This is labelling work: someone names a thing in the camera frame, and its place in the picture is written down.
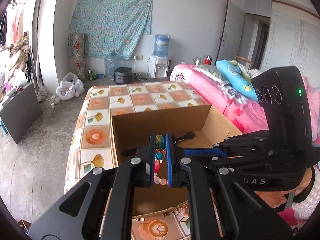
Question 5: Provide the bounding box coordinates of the colourful bead bracelet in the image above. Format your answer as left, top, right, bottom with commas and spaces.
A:
152, 134, 168, 186

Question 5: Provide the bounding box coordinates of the purple black smart watch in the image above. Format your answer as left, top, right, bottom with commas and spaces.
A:
171, 132, 196, 144

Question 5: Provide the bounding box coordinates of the right hand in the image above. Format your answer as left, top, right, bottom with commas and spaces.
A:
255, 168, 313, 208

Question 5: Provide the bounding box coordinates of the brown cardboard box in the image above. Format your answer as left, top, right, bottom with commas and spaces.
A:
112, 105, 242, 216

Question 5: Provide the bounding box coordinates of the pink floral quilt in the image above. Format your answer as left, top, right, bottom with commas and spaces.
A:
169, 63, 320, 145

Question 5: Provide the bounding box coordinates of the patterned tile tablecloth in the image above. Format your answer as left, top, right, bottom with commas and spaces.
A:
65, 81, 210, 239

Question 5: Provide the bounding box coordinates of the blue pillow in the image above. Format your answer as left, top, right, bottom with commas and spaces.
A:
215, 60, 258, 102

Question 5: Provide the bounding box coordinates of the black rice cooker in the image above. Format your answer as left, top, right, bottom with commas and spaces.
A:
114, 67, 132, 85

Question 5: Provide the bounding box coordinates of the white water dispenser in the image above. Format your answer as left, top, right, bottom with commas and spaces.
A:
147, 55, 170, 79

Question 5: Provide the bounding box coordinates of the red thermos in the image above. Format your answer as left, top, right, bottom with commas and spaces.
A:
204, 55, 212, 65

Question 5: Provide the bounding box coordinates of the wooden chair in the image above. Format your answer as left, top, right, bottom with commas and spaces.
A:
233, 55, 253, 69

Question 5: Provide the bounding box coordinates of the clear empty water jug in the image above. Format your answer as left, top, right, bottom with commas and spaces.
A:
105, 55, 121, 80

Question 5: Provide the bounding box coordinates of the white plastic bag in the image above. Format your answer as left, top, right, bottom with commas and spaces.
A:
56, 72, 85, 101

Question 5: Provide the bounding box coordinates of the grey door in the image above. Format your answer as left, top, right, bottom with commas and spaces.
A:
216, 0, 245, 62

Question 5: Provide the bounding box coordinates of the blue water bottle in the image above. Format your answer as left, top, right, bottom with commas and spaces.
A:
153, 34, 170, 57

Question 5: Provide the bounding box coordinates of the white wardrobe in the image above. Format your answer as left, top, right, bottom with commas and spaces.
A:
260, 2, 319, 87

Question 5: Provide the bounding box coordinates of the dark grey cabinet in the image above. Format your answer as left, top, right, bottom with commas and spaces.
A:
1, 83, 43, 144

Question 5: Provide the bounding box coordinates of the rolled patterned mat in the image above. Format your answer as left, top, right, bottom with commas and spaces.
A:
72, 33, 87, 80

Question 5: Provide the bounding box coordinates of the black camera box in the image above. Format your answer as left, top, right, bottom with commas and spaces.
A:
251, 66, 312, 151

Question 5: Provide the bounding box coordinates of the teal floral wall cloth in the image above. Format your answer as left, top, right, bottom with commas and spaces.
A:
68, 0, 153, 60

